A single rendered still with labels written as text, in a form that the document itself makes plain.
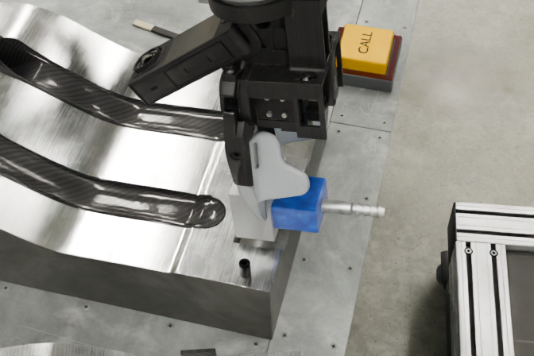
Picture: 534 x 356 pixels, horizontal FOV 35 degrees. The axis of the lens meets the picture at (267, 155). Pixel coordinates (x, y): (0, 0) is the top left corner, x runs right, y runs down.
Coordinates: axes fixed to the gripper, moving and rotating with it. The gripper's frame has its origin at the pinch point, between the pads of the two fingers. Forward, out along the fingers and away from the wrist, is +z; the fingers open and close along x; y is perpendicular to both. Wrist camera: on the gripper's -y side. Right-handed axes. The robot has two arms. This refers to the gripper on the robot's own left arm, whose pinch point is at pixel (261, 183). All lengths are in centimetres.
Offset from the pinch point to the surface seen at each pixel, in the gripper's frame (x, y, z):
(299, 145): 12.8, -0.3, 6.5
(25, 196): -2.8, -22.6, 1.8
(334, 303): 0.1, 5.4, 15.5
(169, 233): -2.5, -8.9, 5.0
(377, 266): 67, -4, 86
